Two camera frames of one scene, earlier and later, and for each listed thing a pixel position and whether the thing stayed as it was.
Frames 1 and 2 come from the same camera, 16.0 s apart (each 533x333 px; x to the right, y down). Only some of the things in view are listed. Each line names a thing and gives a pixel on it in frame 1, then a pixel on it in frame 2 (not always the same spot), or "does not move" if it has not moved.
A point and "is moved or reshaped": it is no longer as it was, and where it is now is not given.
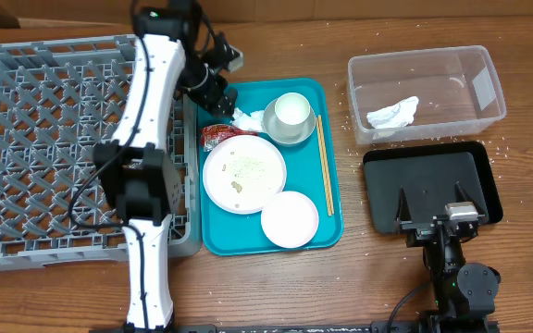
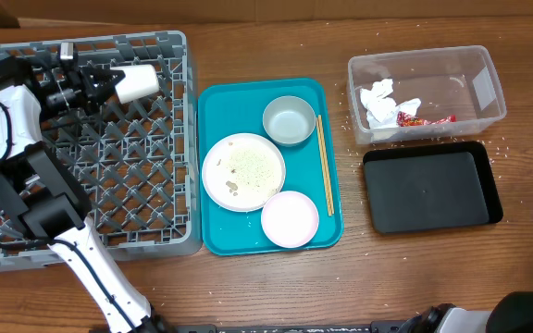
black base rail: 381,326 does not move
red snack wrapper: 215,134 → 404,119
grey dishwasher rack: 38,110 does not move
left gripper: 205,96 → 94,93
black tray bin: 429,175 does not move
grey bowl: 286,133 does not move
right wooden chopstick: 325,166 does not move
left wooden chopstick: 322,165 does not move
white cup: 291,110 is moved or reshaped
